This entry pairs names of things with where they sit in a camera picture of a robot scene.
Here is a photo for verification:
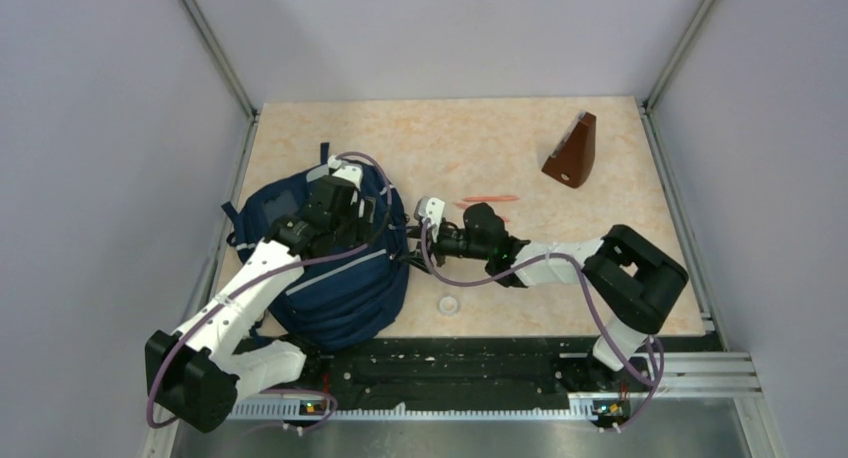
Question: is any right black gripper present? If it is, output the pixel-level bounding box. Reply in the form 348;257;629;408
400;218;491;274

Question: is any navy blue student backpack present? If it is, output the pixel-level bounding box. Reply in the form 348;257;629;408
221;144;410;351

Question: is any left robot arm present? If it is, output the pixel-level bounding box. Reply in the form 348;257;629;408
145;164;368;432

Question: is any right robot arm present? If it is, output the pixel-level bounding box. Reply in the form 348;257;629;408
406;197;689;390

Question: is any brown wooden metronome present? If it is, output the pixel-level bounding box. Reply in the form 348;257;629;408
541;111;597;189

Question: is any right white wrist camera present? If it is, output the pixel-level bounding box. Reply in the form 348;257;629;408
414;196;445;229

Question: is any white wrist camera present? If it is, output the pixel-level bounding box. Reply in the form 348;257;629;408
327;155;364;190
414;196;445;229

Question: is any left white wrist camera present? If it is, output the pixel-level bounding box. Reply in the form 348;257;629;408
327;155;364;190

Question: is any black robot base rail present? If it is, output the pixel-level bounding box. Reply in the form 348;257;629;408
246;335;654;417

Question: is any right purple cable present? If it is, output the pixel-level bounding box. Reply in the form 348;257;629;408
421;221;666;431

